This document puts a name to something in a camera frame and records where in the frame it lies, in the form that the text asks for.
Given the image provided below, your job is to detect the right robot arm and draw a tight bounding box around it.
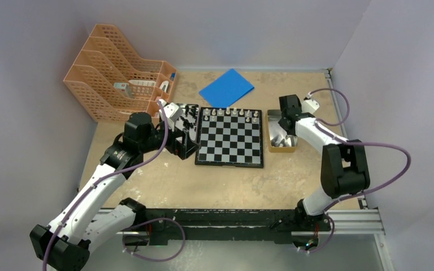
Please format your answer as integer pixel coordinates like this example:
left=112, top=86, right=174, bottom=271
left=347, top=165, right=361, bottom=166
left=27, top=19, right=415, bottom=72
left=194, top=94, right=370, bottom=230

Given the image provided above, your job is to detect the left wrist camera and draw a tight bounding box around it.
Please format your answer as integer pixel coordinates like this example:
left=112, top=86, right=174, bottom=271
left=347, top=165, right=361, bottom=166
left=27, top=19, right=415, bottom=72
left=159, top=99, right=183, bottom=130

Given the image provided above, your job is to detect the black mounting rail base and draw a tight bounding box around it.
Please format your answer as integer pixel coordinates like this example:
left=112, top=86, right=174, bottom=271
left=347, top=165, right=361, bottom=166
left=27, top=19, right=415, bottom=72
left=124, top=208, right=331, bottom=246

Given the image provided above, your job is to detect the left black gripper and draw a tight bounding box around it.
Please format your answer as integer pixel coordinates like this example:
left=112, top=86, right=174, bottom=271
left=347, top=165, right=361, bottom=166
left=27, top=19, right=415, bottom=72
left=139, top=118, right=200, bottom=159

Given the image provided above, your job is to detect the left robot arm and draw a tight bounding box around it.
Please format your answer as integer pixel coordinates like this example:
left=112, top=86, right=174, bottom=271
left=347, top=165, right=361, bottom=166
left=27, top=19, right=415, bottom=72
left=30, top=110, right=198, bottom=270

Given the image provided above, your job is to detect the silver tin with black pieces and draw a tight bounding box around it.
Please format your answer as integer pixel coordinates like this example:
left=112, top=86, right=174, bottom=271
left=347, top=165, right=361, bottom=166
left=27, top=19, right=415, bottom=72
left=176, top=103, right=199, bottom=132

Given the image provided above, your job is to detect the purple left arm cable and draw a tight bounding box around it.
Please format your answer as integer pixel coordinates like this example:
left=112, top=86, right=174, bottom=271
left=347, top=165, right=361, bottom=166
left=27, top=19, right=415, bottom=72
left=41, top=99, right=186, bottom=271

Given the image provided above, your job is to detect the black and white chessboard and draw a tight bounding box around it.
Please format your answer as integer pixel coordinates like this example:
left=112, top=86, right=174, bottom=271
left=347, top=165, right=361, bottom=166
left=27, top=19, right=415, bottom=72
left=194, top=107, right=264, bottom=169

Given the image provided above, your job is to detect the orange mesh file organizer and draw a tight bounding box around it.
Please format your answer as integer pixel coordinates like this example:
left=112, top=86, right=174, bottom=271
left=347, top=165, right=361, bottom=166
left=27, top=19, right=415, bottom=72
left=63, top=24, right=177, bottom=124

